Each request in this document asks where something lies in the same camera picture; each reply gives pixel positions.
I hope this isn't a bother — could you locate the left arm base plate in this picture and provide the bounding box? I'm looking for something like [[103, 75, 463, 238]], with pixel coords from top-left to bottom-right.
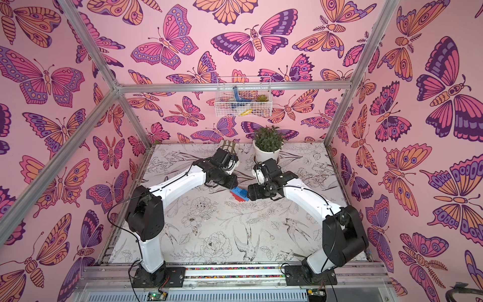
[[132, 267, 186, 288]]

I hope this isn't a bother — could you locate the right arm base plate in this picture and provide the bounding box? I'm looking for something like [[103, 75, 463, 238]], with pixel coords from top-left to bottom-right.
[[280, 264, 338, 286]]

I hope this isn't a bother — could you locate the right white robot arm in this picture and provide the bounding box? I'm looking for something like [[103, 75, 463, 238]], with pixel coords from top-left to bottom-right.
[[247, 159, 369, 277]]

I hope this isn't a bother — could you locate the white wire basket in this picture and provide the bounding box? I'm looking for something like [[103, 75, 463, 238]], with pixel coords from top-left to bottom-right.
[[213, 76, 273, 118]]

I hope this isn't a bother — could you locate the aluminium front rail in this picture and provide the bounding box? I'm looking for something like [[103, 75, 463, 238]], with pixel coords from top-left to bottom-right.
[[76, 261, 391, 291]]

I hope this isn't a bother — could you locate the potted green plant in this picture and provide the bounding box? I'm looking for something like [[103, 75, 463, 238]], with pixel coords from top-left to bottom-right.
[[253, 126, 284, 164]]

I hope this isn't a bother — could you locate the red long lego top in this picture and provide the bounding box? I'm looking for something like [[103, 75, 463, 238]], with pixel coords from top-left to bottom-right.
[[230, 191, 239, 200]]

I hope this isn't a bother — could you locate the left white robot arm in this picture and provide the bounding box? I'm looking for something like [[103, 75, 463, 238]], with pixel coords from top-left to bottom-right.
[[125, 140, 238, 274]]

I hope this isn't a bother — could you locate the blue toy in basket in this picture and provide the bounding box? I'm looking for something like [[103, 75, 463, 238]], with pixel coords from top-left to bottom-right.
[[231, 86, 252, 109]]

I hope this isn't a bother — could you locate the blue long lego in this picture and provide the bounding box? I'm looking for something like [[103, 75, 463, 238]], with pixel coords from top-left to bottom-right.
[[230, 187, 250, 202]]

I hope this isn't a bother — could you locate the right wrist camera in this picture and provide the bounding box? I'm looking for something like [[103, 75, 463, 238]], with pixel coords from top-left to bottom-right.
[[252, 166, 265, 184]]

